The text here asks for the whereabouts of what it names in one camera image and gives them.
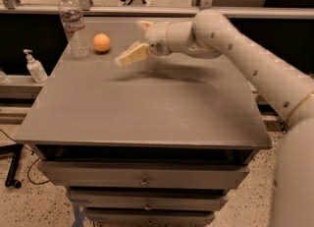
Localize white pump soap dispenser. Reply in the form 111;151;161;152
24;49;48;84

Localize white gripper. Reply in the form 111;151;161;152
115;21;171;67

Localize clear plastic water bottle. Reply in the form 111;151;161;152
58;0;90;58

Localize grey drawer cabinet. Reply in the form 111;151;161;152
16;17;271;226

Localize black stand leg with caster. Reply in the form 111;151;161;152
0;144;23;189

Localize black floor cable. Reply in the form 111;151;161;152
0;128;51;187

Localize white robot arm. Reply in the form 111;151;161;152
115;9;314;227

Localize orange fruit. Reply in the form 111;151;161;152
93;33;111;53

